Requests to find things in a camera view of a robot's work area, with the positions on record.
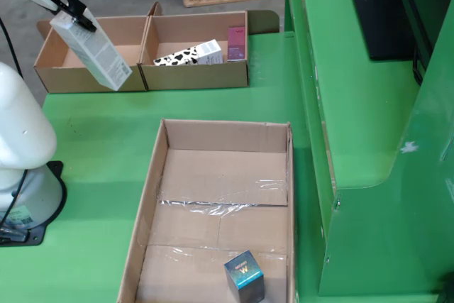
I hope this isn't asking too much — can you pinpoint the tall white product box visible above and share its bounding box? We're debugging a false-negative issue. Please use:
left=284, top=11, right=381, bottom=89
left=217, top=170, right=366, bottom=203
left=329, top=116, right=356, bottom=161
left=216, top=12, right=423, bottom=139
left=49, top=10, right=133, bottom=92

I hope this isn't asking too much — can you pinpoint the empty cardboard box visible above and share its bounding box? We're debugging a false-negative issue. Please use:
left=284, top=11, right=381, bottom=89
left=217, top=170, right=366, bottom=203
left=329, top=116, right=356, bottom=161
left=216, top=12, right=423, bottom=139
left=33, top=15, right=150, bottom=94

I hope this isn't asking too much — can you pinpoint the cardboard box with olive flap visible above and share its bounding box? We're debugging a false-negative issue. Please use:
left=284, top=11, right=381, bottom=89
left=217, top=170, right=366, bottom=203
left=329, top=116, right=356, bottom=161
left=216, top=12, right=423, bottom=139
left=137, top=1, right=280, bottom=91

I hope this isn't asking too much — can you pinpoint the pink product box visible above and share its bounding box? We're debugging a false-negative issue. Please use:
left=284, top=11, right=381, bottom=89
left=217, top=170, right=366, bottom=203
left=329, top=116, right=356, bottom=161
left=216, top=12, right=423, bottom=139
left=226, top=26, right=247, bottom=62

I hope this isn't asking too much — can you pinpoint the large shallow cardboard tray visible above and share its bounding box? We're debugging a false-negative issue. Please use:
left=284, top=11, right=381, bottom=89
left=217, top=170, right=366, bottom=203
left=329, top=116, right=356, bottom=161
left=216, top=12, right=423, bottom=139
left=116, top=119, right=296, bottom=303

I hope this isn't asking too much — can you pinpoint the blue box with W print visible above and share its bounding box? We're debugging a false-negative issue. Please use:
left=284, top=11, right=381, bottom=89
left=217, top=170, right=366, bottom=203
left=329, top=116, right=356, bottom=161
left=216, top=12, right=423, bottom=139
left=223, top=249, right=265, bottom=303

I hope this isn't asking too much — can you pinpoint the cow print carton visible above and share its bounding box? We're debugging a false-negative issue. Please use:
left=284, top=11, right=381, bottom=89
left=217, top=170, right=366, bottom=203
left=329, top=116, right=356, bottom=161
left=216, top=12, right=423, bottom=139
left=153, top=39, right=223, bottom=67

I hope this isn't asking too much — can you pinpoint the black flat monitor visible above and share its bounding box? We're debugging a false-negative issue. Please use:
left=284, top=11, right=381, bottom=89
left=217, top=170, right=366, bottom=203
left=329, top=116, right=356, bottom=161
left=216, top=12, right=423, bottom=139
left=342, top=0, right=433, bottom=62

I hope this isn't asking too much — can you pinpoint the black power cable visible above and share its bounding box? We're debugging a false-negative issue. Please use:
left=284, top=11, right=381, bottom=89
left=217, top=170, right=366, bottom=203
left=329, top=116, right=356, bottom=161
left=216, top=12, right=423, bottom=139
left=0, top=17, right=29, bottom=236

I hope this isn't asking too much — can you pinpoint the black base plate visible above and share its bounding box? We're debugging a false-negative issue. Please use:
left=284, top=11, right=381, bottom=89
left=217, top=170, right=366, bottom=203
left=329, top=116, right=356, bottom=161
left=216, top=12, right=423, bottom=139
left=0, top=160, right=68, bottom=247

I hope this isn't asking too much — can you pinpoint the black cable loop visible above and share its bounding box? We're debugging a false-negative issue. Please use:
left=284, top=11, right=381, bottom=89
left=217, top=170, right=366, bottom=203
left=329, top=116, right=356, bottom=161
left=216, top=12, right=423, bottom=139
left=411, top=49, right=426, bottom=86

